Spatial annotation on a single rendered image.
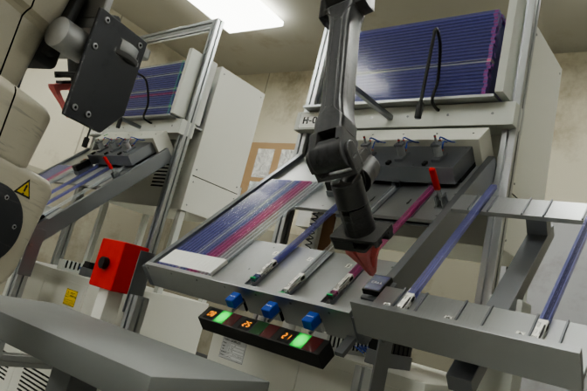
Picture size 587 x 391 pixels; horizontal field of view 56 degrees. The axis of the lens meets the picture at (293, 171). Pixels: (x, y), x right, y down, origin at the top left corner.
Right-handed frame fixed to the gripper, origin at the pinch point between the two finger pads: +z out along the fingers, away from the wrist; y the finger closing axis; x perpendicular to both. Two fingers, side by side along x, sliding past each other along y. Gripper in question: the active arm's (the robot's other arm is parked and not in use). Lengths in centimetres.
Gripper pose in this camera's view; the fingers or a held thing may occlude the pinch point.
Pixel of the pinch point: (372, 270)
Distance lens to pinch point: 107.0
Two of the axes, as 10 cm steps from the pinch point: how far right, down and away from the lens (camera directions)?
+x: -5.8, 4.7, -6.7
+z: 2.9, 8.8, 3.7
